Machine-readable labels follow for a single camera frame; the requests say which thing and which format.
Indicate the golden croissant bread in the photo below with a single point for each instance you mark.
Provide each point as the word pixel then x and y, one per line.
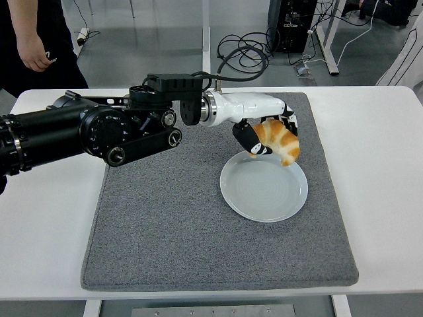
pixel 284 142

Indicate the person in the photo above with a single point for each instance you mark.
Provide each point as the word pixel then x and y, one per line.
pixel 62 66

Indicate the pale blue round plate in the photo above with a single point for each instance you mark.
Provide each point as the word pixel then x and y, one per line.
pixel 261 195

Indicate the person's forearm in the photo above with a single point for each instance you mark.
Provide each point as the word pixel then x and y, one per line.
pixel 24 18

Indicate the small grey floor adapter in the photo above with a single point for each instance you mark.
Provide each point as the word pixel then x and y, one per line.
pixel 302 71

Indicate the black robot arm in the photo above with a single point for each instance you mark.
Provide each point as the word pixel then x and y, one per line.
pixel 49 132

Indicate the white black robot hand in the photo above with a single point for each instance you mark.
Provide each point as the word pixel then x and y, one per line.
pixel 248 105

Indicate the grey fabric mat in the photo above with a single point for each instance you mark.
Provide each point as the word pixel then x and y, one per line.
pixel 165 214

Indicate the white garment with black stripes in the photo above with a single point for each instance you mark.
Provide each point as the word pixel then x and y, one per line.
pixel 406 56

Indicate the person's legs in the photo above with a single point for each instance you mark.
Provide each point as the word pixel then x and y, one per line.
pixel 390 13

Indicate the grey metal plate with screws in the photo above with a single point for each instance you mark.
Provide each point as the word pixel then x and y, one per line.
pixel 211 311

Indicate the person's hand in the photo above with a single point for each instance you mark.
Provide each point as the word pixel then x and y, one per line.
pixel 33 54

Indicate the white table support leg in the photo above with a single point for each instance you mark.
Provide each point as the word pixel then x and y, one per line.
pixel 342 307
pixel 92 308

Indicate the white power strip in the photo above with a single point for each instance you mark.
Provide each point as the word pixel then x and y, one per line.
pixel 82 34

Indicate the black computer tower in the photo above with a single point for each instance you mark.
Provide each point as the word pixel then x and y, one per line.
pixel 291 29

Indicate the white table leg with foot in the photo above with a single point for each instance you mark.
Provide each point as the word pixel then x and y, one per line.
pixel 328 53

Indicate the white straight table leg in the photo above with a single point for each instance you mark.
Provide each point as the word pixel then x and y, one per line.
pixel 206 33

